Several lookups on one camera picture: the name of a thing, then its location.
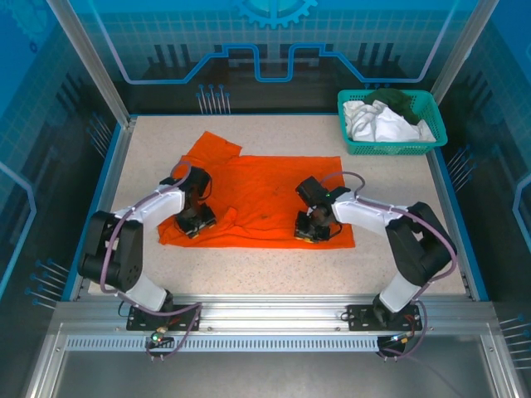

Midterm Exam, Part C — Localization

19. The orange t-shirt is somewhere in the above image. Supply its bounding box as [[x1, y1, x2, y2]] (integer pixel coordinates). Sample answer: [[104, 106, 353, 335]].
[[157, 130, 357, 250]]

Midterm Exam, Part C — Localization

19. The aluminium mounting rail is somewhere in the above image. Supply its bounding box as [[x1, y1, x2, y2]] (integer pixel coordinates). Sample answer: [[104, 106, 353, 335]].
[[53, 293, 499, 332]]

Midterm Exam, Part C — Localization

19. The slotted grey cable duct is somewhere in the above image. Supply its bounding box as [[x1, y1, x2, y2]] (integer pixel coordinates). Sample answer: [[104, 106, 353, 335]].
[[66, 336, 391, 352]]

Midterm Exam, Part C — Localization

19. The dark green t-shirt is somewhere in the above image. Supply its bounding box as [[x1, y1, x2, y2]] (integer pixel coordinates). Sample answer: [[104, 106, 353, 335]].
[[363, 87, 422, 124]]

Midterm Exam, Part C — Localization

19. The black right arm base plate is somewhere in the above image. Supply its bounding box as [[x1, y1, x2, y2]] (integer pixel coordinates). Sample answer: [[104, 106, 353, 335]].
[[346, 304, 423, 332]]

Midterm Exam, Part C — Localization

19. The white t-shirt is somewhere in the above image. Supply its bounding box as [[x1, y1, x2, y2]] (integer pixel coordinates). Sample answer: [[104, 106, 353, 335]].
[[342, 100, 437, 143]]

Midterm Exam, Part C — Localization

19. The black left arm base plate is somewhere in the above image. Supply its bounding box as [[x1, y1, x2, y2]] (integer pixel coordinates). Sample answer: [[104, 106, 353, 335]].
[[126, 304, 202, 332]]

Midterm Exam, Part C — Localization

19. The aluminium table side rail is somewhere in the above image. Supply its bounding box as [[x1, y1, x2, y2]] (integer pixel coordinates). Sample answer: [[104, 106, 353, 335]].
[[426, 148, 475, 301], [68, 117, 139, 302]]

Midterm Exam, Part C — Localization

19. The aluminium frame post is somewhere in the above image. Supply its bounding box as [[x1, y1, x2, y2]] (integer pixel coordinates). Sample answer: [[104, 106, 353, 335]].
[[45, 0, 138, 128], [429, 0, 505, 97]]

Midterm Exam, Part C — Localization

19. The teal plastic basket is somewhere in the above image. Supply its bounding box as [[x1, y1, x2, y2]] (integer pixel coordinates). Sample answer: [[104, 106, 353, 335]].
[[336, 88, 449, 157]]

